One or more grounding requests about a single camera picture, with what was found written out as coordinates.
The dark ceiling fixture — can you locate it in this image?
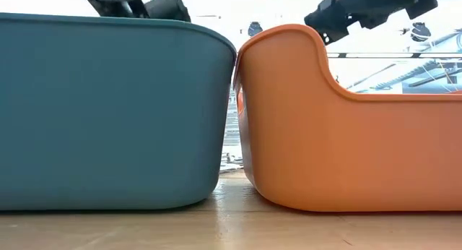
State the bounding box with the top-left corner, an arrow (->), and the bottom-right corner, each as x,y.
410,22 -> 432,43
248,21 -> 264,38

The teal plastic bin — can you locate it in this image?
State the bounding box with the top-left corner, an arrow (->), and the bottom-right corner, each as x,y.
0,12 -> 238,212

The orange plastic bin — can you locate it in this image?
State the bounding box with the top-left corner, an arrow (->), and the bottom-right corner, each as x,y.
232,23 -> 462,213

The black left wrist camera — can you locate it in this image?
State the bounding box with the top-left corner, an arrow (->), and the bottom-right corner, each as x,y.
144,0 -> 192,23

